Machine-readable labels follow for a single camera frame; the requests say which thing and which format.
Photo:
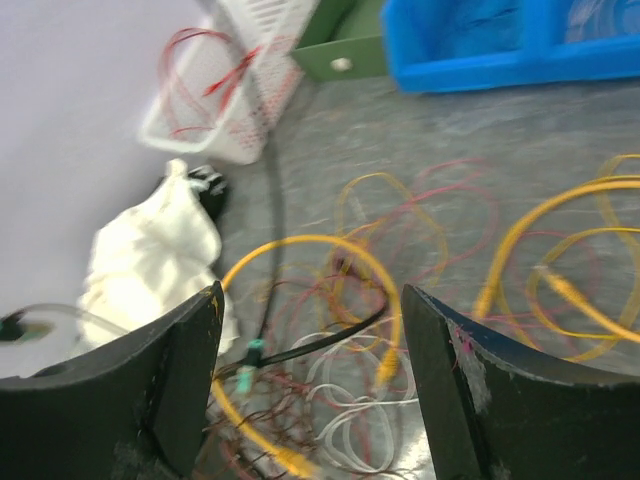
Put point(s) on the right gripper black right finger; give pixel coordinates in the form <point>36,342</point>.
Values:
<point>494,408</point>

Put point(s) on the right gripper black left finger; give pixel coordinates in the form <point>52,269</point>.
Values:
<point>133,408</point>

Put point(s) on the black cloth with white print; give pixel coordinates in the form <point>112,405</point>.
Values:
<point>210,188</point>

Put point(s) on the white left perforated basket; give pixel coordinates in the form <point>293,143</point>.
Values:
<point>224,84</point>

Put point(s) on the blue plastic divided bin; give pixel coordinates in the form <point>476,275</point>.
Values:
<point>456,46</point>

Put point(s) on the green plastic box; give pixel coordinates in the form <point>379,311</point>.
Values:
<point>342,41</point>

